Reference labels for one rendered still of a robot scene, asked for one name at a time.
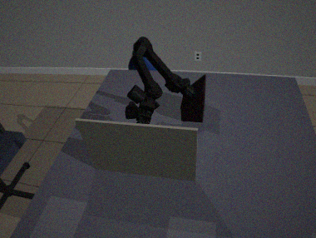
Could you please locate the beige flat board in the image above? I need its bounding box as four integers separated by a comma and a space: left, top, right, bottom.
75, 118, 198, 181

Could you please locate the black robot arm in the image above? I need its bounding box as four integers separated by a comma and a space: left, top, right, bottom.
125, 37, 198, 121

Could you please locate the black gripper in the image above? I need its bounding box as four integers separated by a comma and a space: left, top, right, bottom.
136, 101, 155, 124

